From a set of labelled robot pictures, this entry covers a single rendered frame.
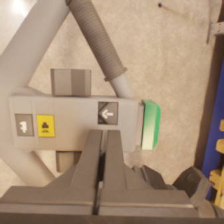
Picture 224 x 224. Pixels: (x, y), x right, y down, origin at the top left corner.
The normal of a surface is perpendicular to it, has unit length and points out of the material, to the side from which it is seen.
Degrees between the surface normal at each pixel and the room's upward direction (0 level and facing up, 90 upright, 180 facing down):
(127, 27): 0
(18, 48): 28
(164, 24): 0
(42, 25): 16
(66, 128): 23
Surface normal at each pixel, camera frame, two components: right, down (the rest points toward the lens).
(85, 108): 0.00, 0.25
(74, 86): -0.29, 0.23
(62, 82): 0.29, 0.25
